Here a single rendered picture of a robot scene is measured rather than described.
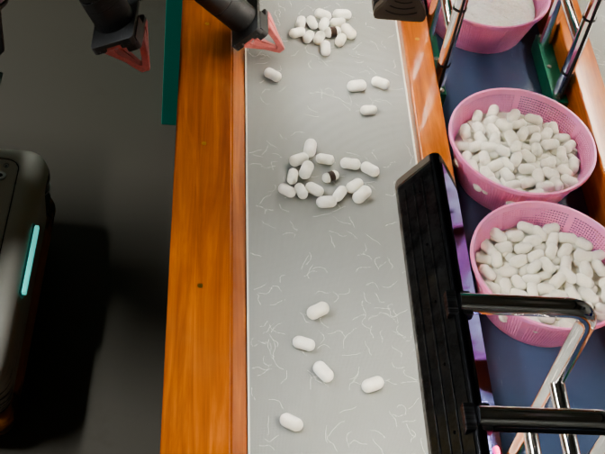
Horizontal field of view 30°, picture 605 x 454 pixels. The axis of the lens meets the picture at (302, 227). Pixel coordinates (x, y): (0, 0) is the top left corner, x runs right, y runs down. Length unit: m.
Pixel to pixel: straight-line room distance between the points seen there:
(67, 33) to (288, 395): 1.87
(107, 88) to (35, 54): 0.24
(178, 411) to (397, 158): 0.65
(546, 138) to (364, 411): 0.70
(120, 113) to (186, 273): 1.38
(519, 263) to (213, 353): 0.54
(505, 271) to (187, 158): 0.55
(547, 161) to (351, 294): 0.49
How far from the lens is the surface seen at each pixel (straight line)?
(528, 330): 1.79
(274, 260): 1.76
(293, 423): 1.58
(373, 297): 1.75
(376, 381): 1.63
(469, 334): 1.27
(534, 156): 2.03
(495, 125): 2.08
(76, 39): 3.26
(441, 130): 1.99
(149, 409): 2.46
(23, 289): 2.33
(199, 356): 1.62
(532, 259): 1.87
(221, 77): 2.01
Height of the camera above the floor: 2.10
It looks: 49 degrees down
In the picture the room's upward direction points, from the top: 11 degrees clockwise
